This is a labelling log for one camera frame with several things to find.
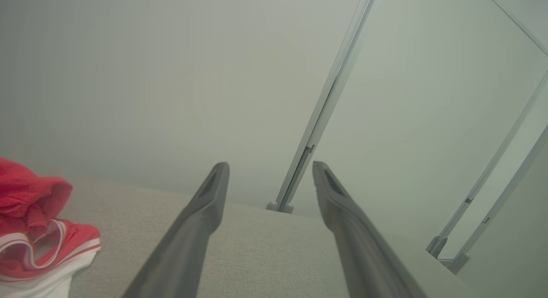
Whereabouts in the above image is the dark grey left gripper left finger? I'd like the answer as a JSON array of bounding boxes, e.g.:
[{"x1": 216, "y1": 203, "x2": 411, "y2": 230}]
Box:
[{"x1": 122, "y1": 162, "x2": 230, "y2": 298}]

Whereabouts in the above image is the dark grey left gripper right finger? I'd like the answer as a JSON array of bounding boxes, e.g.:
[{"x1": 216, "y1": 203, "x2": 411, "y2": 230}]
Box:
[{"x1": 313, "y1": 161, "x2": 429, "y2": 298}]

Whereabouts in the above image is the red white basketball jersey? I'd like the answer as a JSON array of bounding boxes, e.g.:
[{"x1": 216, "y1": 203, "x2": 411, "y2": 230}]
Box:
[{"x1": 0, "y1": 158, "x2": 101, "y2": 298}]

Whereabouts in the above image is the grey partition post with feet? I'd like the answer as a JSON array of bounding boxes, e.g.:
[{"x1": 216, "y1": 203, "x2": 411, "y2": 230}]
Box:
[{"x1": 266, "y1": 0, "x2": 381, "y2": 214}]

